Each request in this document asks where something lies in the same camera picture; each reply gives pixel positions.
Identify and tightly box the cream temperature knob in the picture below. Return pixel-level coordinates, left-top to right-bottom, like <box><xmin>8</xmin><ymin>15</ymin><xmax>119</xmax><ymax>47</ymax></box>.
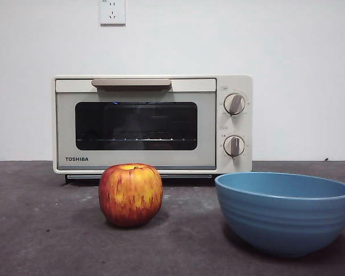
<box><xmin>223</xmin><ymin>93</ymin><xmax>247</xmax><ymax>116</ymax></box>

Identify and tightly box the cream Toshiba toaster oven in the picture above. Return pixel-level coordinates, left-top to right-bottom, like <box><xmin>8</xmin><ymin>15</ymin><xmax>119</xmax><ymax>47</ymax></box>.
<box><xmin>52</xmin><ymin>74</ymin><xmax>254</xmax><ymax>185</ymax></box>

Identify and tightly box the red yellow apple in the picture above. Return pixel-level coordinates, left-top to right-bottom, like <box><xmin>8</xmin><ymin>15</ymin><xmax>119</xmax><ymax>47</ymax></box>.
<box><xmin>98</xmin><ymin>163</ymin><xmax>163</xmax><ymax>228</ymax></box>

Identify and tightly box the cream timer knob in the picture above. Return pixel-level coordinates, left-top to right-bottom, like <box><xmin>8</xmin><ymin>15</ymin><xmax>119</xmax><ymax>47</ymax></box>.
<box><xmin>223</xmin><ymin>135</ymin><xmax>246</xmax><ymax>158</ymax></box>

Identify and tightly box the blue ribbed bowl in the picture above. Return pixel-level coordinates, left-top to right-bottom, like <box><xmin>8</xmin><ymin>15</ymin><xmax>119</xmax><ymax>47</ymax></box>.
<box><xmin>214</xmin><ymin>171</ymin><xmax>345</xmax><ymax>258</ymax></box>

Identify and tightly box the silver crumb tray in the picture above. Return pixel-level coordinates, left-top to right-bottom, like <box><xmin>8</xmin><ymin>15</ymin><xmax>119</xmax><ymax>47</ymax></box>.
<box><xmin>66</xmin><ymin>174</ymin><xmax>213</xmax><ymax>180</ymax></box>

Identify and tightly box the white wall socket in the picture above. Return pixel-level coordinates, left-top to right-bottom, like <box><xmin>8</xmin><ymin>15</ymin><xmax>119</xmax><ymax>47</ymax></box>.
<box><xmin>99</xmin><ymin>0</ymin><xmax>127</xmax><ymax>27</ymax></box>

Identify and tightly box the metal wire oven rack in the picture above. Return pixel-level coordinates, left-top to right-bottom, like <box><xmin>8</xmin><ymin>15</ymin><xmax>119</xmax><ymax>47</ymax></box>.
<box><xmin>76</xmin><ymin>137</ymin><xmax>197</xmax><ymax>143</ymax></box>

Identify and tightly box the cream glass oven door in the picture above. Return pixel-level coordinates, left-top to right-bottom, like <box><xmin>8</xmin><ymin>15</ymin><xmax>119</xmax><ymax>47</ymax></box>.
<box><xmin>55</xmin><ymin>78</ymin><xmax>217</xmax><ymax>171</ymax></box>

